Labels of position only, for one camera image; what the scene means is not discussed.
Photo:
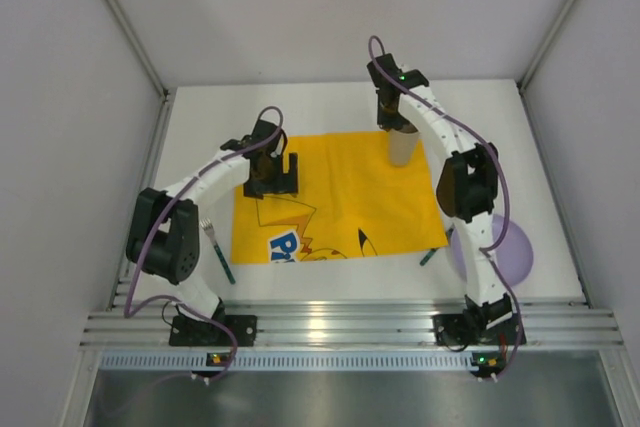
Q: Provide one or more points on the fork with teal handle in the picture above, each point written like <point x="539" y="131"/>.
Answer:
<point x="208" y="228"/>

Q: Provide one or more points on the purple plastic plate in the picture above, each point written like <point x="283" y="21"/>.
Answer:
<point x="515" y="255"/>

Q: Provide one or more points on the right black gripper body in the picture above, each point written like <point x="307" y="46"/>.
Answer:
<point x="388" y="118"/>

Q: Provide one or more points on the aluminium mounting rail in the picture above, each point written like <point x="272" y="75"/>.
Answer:
<point x="337" y="325"/>

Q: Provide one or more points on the spoon with teal handle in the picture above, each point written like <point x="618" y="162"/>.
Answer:
<point x="427" y="257"/>

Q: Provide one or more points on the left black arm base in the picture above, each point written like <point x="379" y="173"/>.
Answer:
<point x="187" y="332"/>

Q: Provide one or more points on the beige paper cup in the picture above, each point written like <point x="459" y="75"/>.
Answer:
<point x="402" y="144"/>

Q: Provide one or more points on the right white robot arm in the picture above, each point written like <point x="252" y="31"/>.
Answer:
<point x="467" y="186"/>

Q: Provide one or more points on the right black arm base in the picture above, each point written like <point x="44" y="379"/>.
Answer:
<point x="452" y="331"/>

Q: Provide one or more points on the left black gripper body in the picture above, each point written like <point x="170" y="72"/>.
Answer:
<point x="272" y="185"/>

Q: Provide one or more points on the slotted grey cable duct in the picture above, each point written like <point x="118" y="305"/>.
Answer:
<point x="303" y="361"/>

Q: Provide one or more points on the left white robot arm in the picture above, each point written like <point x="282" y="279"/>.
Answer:
<point x="164" y="238"/>

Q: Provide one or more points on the yellow cartoon cloth placemat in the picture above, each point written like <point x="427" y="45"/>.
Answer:
<point x="352" y="203"/>

